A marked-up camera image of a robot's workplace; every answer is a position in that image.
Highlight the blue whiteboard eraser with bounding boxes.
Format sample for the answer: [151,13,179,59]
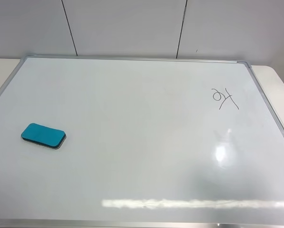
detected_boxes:
[21,123,66,149]

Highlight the white whiteboard with aluminium frame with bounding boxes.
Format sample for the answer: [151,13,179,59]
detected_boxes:
[0,56,284,228]

